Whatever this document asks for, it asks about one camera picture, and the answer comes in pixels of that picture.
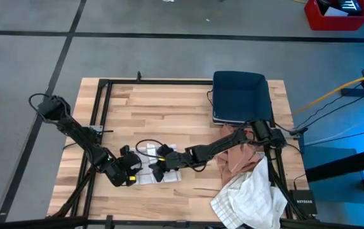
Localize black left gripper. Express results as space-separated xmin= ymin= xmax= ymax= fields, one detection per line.
xmin=107 ymin=145 xmax=144 ymax=188

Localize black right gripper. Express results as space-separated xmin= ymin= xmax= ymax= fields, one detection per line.
xmin=149 ymin=144 xmax=198 ymax=183

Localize white towel red grid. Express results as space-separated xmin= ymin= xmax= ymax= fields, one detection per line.
xmin=130 ymin=143 xmax=182 ymax=185

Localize plain pink towel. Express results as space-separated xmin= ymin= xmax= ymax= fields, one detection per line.
xmin=215 ymin=123 xmax=265 ymax=187

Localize white towel thin beige stripes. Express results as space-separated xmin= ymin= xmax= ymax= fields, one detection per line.
xmin=210 ymin=155 xmax=288 ymax=229

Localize navy blue fabric bin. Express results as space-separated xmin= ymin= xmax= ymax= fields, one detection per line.
xmin=212 ymin=70 xmax=273 ymax=125

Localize black metal stand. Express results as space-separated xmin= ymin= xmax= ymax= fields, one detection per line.
xmin=305 ymin=66 xmax=364 ymax=191

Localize red plastic crate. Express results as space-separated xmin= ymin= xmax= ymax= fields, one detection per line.
xmin=304 ymin=0 xmax=364 ymax=32

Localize white paper sheet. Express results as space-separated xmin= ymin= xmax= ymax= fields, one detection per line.
xmin=323 ymin=6 xmax=349 ymax=17

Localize black device white stripes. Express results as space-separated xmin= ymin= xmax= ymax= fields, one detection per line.
xmin=315 ymin=0 xmax=363 ymax=15

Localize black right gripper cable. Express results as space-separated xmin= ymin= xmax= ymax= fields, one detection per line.
xmin=135 ymin=139 xmax=170 ymax=160

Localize black metal table frame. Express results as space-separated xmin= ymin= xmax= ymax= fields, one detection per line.
xmin=46 ymin=71 xmax=316 ymax=229

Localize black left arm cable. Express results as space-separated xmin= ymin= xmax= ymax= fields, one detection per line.
xmin=28 ymin=92 xmax=53 ymax=123

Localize black Netgear network switch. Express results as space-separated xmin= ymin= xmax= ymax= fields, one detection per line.
xmin=289 ymin=190 xmax=318 ymax=216

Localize yellow cable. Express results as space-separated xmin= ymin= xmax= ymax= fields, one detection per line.
xmin=292 ymin=71 xmax=364 ymax=115

